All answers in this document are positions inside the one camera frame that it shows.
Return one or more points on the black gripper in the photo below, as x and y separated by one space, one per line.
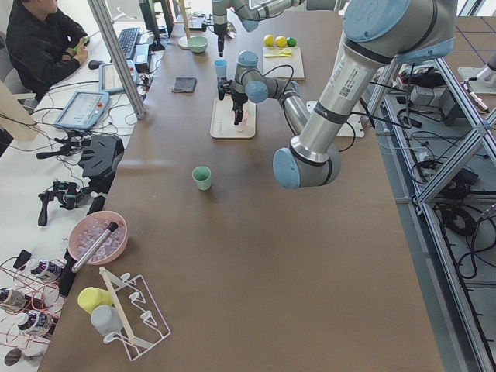
220 31
238 97

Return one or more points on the pink cup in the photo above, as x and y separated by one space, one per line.
241 126

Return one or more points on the blue cup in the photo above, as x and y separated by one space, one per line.
220 66

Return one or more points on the green cup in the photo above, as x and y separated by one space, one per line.
202 176

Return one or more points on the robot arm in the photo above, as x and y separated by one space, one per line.
375 33
249 17

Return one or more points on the cream rabbit tray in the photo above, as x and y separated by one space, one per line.
222 122

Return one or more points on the green bowl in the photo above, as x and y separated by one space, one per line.
197 44

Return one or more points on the yellow plastic knife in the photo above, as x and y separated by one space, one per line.
277 55

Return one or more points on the whole lemon upper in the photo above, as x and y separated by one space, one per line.
268 40

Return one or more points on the whole lemon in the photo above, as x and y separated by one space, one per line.
281 41
268 40

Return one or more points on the wooden cup stand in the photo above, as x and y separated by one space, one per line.
181 19

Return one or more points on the grey folded cloth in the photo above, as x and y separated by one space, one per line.
184 85

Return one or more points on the whole lemon lower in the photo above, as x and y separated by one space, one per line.
281 41

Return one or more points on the wooden cutting board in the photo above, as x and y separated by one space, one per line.
289 67

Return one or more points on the black monitor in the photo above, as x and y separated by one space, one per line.
149 14

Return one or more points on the green lime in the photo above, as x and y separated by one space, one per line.
291 42

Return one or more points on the black keyboard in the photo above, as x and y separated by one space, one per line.
127 40

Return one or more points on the blue teach pendant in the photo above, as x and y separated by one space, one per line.
83 110

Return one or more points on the steel muddler black tip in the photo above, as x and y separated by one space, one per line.
95 246

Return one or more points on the seated person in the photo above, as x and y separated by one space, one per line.
45 46

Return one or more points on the pink bowl with ice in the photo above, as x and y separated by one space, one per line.
94 226

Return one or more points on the yellow cup on rack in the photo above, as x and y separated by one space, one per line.
90 298

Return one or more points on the grey cup on rack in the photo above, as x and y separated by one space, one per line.
106 320

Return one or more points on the aluminium frame post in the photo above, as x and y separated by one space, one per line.
102 17

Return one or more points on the white wire cup rack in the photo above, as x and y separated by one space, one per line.
144 326

